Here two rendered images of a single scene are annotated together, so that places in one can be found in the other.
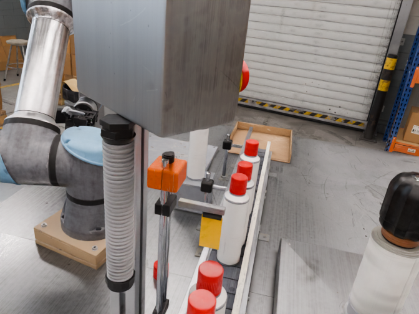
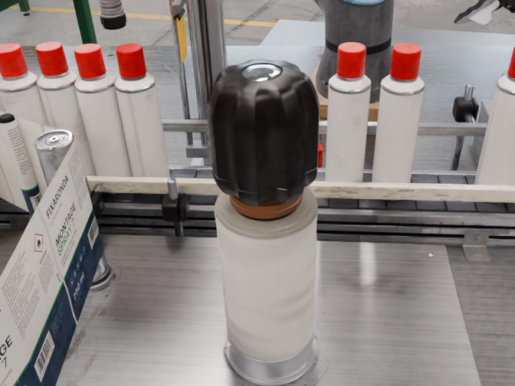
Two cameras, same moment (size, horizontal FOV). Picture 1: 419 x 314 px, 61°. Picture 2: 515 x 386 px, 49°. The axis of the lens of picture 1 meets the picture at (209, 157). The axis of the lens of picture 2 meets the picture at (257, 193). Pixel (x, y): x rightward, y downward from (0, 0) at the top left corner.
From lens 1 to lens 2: 84 cm
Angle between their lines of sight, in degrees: 73
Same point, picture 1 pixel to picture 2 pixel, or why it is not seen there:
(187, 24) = not seen: outside the picture
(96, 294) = not seen: hidden behind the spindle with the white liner
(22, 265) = not seen: hidden behind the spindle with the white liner
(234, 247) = (328, 161)
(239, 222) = (331, 121)
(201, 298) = (88, 47)
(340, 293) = (323, 317)
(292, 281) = (326, 256)
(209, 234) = (182, 39)
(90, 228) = (321, 76)
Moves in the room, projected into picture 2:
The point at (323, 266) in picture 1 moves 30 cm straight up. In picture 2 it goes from (388, 299) to (426, 31)
